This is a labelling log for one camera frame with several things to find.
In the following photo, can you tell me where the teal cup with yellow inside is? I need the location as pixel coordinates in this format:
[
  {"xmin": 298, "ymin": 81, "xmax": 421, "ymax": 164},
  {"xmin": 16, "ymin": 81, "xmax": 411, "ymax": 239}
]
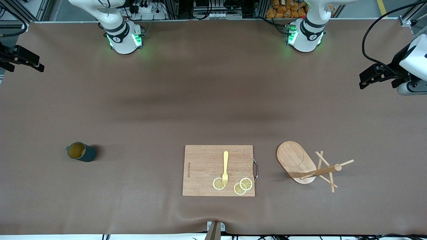
[{"xmin": 66, "ymin": 142, "xmax": 97, "ymax": 163}]

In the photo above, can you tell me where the wooden cup rack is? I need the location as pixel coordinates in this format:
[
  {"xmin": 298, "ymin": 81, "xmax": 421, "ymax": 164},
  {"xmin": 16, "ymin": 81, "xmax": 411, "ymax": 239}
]
[{"xmin": 276, "ymin": 141, "xmax": 355, "ymax": 193}]

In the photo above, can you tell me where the orange snack packets pile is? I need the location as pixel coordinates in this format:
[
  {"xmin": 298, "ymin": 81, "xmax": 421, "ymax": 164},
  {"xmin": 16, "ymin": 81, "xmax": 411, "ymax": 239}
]
[{"xmin": 266, "ymin": 0, "xmax": 309, "ymax": 19}]

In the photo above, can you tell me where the brown table mat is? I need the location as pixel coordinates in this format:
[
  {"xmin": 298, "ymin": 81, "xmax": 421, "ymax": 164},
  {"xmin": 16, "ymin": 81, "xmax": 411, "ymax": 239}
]
[{"xmin": 0, "ymin": 18, "xmax": 427, "ymax": 235}]

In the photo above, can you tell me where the white power strip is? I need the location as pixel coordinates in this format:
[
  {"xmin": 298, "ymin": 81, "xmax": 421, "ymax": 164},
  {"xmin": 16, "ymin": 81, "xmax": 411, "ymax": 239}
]
[
  {"xmin": 193, "ymin": 10, "xmax": 243, "ymax": 20},
  {"xmin": 132, "ymin": 3, "xmax": 167, "ymax": 20}
]

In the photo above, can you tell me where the yellow plastic fork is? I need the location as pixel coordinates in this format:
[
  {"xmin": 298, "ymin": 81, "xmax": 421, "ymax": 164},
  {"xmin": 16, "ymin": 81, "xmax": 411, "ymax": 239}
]
[{"xmin": 222, "ymin": 151, "xmax": 229, "ymax": 186}]

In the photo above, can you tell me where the wooden cutting board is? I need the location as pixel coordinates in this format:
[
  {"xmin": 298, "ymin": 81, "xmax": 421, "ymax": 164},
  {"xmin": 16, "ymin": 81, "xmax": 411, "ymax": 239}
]
[{"xmin": 182, "ymin": 145, "xmax": 259, "ymax": 197}]

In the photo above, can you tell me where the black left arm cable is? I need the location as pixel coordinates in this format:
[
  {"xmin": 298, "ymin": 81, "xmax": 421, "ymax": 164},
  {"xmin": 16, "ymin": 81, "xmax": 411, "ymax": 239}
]
[{"xmin": 362, "ymin": 0, "xmax": 427, "ymax": 72}]

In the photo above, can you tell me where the aluminium frame post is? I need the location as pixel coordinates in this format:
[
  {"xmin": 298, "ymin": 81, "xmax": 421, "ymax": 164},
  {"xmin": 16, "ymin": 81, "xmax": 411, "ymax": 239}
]
[
  {"xmin": 399, "ymin": 0, "xmax": 427, "ymax": 27},
  {"xmin": 0, "ymin": 0, "xmax": 51, "ymax": 23}
]

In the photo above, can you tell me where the black arm base cable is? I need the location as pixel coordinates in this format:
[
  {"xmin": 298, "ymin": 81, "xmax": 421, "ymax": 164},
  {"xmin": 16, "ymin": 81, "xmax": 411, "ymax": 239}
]
[{"xmin": 260, "ymin": 16, "xmax": 288, "ymax": 34}]

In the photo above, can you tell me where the metal table clamp bracket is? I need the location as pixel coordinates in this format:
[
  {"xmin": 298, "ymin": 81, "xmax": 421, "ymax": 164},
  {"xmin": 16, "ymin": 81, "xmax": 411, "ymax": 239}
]
[{"xmin": 204, "ymin": 221, "xmax": 226, "ymax": 240}]

